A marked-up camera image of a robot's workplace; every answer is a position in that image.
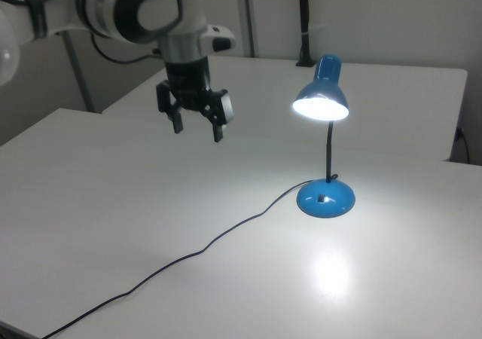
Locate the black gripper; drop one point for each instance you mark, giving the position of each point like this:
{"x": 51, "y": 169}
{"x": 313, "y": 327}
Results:
{"x": 188, "y": 83}

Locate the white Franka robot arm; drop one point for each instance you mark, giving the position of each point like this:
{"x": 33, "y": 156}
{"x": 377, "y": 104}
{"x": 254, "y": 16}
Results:
{"x": 109, "y": 7}

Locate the blue desk lamp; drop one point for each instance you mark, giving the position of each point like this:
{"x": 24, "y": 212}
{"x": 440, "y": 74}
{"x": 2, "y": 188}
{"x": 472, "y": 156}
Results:
{"x": 324, "y": 203}

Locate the grey partition post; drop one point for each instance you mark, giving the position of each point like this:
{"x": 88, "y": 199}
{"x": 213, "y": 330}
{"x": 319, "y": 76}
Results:
{"x": 248, "y": 15}
{"x": 81, "y": 83}

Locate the black clamped pole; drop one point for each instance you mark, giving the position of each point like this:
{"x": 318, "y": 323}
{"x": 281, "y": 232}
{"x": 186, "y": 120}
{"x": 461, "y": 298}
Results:
{"x": 304, "y": 15}

